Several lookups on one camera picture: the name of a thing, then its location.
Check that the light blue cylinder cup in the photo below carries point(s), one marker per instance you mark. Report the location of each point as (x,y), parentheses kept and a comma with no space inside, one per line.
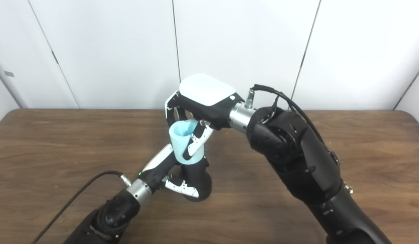
(180,142)

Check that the white corner wall post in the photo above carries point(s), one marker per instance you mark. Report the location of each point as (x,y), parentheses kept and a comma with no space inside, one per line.
(7,84)

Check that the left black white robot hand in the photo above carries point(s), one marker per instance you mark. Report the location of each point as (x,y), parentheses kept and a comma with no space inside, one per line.
(158,166)

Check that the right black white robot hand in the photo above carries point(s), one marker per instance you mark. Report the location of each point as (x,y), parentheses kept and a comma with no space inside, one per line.
(209,101)

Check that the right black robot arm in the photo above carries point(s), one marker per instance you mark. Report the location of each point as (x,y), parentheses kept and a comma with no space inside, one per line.
(297,152)

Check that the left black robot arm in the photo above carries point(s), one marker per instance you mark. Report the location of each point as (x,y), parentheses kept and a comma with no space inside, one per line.
(107,217)

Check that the black funnel-shaped nozzle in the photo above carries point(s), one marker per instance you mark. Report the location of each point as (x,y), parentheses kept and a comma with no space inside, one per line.
(199,179)

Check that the small grey wall tag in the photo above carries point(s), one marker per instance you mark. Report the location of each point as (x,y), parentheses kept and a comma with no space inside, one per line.
(9,74)

